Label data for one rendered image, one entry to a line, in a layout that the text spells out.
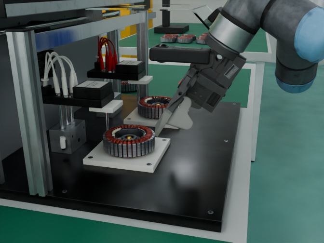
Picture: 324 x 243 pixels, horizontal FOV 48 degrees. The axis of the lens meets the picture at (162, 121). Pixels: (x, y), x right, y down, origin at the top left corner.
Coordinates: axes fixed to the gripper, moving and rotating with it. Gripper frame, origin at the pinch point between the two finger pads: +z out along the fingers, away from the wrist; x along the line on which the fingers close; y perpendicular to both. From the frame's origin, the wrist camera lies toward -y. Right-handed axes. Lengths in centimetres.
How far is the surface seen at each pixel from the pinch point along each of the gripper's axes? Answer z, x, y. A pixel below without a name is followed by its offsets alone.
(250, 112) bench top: 0.0, 42.0, 20.7
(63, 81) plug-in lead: 3.0, -3.2, -21.2
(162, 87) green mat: 17, 63, -9
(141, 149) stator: 6.0, -3.9, -0.4
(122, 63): 2.2, 22.0, -17.7
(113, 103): 2.7, 0.0, -10.7
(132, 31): 84, 357, -99
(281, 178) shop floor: 54, 142, 78
